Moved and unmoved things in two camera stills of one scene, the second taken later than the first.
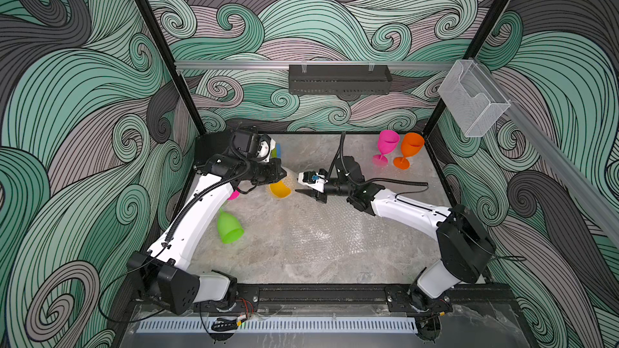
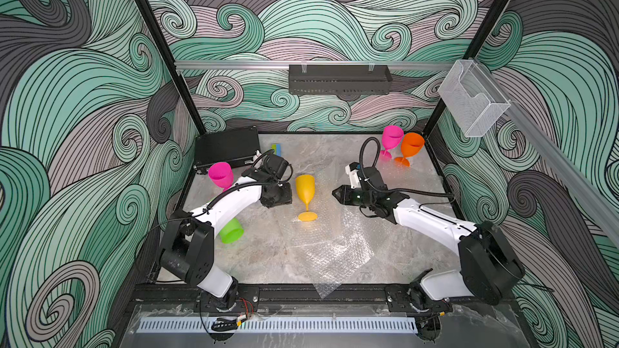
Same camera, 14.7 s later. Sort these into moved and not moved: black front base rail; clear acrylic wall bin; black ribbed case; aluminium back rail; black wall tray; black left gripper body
Moved: black left gripper body
Not moved: aluminium back rail; black front base rail; clear acrylic wall bin; black wall tray; black ribbed case
